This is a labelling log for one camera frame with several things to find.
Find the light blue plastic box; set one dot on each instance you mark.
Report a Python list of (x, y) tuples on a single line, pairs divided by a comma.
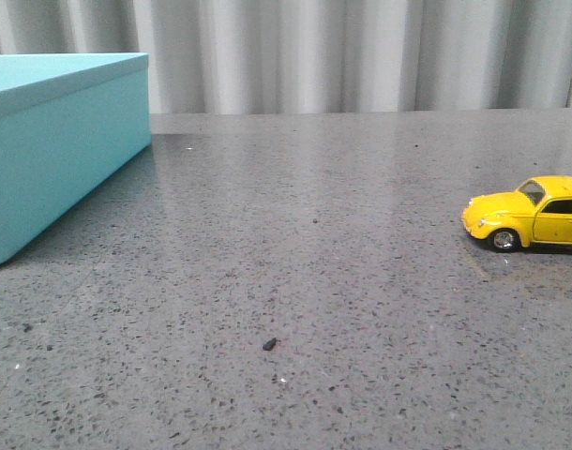
[(67, 122)]

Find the grey pleated curtain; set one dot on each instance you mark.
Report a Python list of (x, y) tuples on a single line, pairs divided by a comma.
[(240, 57)]

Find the small black debris piece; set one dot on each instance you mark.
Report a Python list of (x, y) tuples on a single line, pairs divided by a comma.
[(269, 344)]

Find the yellow toy beetle car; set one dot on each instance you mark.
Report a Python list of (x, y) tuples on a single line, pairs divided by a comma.
[(539, 211)]

